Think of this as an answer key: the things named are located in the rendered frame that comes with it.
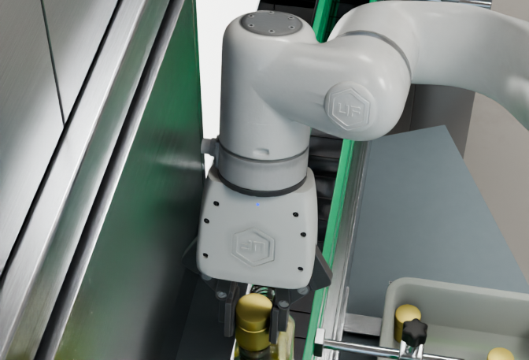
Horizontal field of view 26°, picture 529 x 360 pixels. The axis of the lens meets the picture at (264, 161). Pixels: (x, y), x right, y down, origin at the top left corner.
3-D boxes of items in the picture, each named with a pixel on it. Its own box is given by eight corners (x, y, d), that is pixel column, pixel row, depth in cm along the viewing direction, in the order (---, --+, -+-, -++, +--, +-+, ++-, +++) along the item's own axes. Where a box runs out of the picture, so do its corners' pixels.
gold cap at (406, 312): (409, 318, 154) (412, 299, 151) (423, 338, 152) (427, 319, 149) (386, 328, 153) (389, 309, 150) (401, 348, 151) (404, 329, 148)
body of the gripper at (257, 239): (193, 173, 93) (190, 284, 99) (317, 190, 92) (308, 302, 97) (212, 129, 99) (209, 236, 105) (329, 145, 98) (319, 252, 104)
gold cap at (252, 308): (239, 317, 108) (238, 288, 105) (276, 322, 107) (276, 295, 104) (231, 348, 105) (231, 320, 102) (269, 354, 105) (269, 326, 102)
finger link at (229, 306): (198, 274, 101) (197, 334, 104) (234, 280, 100) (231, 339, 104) (206, 254, 103) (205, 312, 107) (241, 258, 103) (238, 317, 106)
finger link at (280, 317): (271, 285, 100) (268, 345, 103) (308, 291, 99) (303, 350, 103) (278, 264, 103) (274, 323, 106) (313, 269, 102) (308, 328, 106)
